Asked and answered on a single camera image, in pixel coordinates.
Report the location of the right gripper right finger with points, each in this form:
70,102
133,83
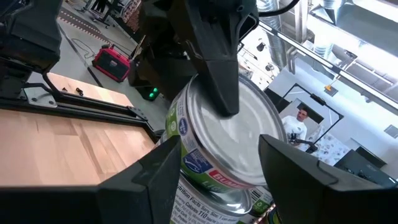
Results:
295,186

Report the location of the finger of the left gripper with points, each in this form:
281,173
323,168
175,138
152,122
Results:
217,71

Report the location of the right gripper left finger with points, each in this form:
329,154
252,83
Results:
149,189

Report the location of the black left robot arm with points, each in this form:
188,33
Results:
28,40

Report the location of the black background robot arm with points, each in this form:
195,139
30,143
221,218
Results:
303,142

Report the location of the patterned floral cloth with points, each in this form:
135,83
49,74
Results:
331,149

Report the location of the person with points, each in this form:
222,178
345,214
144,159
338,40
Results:
295,124

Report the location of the black monitor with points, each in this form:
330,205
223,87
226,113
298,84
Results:
363,168

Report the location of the red object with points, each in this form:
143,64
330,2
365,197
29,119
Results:
112,65

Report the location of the silver mounting plate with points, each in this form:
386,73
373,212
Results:
40,97

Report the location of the silver ceiling duct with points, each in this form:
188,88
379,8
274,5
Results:
275,40

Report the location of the black frame rack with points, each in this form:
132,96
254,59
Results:
317,99

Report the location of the black aluminium table frame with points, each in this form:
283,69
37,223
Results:
93,109

